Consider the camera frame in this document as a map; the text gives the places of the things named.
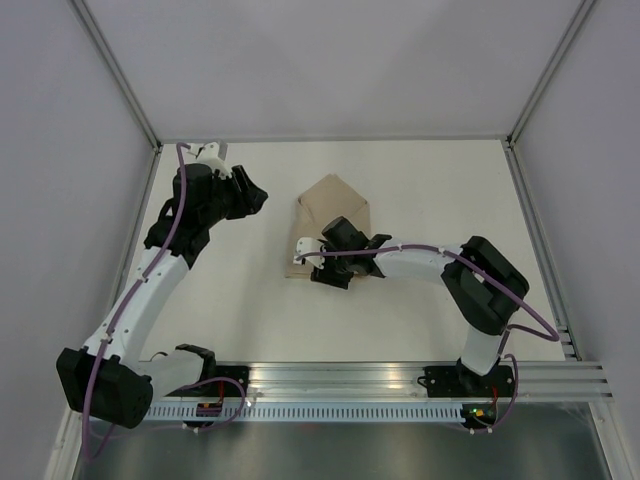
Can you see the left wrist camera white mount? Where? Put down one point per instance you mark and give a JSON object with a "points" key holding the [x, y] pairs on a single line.
{"points": [[212, 154]]}

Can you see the right aluminium frame post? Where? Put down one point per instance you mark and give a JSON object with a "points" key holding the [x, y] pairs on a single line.
{"points": [[570, 34]]}

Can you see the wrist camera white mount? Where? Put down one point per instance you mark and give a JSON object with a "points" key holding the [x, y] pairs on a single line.
{"points": [[309, 250], [212, 154]]}

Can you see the aluminium frame post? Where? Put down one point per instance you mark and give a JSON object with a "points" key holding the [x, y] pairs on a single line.
{"points": [[98, 40], [570, 34]]}

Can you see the beige cloth napkin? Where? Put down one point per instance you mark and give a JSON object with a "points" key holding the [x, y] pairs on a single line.
{"points": [[326, 200]]}

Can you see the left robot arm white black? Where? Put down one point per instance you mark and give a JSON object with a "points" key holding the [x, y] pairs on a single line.
{"points": [[106, 378]]}

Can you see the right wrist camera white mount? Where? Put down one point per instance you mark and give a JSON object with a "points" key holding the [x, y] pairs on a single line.
{"points": [[309, 250]]}

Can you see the white slotted cable duct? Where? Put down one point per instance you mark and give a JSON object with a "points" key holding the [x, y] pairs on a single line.
{"points": [[332, 412]]}

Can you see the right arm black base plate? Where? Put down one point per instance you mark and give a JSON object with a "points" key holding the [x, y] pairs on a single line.
{"points": [[456, 382]]}

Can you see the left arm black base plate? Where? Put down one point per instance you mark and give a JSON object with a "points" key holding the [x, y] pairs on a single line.
{"points": [[225, 381]]}

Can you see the aluminium mounting rail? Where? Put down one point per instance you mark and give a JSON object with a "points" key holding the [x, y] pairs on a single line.
{"points": [[546, 381]]}

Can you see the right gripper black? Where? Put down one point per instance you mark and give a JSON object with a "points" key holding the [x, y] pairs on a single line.
{"points": [[327, 276]]}

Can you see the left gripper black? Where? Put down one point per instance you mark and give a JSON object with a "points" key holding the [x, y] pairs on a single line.
{"points": [[249, 200]]}

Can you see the left aluminium frame post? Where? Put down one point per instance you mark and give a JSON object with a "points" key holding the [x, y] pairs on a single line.
{"points": [[98, 40]]}

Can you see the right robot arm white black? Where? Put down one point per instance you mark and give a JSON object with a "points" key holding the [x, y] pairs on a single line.
{"points": [[484, 285]]}

